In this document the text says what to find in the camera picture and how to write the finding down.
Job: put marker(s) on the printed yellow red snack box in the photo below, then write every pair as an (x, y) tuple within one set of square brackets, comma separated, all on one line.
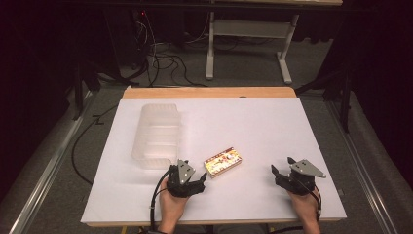
[(223, 161)]

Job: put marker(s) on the wooden table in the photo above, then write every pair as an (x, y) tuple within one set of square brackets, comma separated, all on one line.
[(207, 93)]

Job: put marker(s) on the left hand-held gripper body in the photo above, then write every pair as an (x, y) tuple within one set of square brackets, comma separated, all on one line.
[(181, 185)]

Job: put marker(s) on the metal floor rail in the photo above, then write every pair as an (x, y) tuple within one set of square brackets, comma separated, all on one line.
[(48, 165), (360, 162)]

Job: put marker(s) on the person's left hand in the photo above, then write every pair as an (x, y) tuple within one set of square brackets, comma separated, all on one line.
[(170, 208)]

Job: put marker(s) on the black device with red light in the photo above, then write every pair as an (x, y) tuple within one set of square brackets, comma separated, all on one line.
[(139, 35)]

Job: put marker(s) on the white metal desk frame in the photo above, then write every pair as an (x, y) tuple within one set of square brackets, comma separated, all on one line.
[(250, 29)]

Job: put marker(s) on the black stand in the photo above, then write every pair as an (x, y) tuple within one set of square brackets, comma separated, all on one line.
[(341, 94), (82, 84)]

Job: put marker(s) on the white table cover board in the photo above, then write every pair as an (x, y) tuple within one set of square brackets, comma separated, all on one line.
[(227, 130)]

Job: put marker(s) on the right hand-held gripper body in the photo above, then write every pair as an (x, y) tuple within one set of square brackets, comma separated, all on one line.
[(302, 182)]

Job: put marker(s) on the translucent plastic bin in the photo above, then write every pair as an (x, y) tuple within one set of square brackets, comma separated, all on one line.
[(157, 136)]

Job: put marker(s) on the person's right hand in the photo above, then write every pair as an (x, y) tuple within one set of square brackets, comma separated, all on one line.
[(305, 206)]

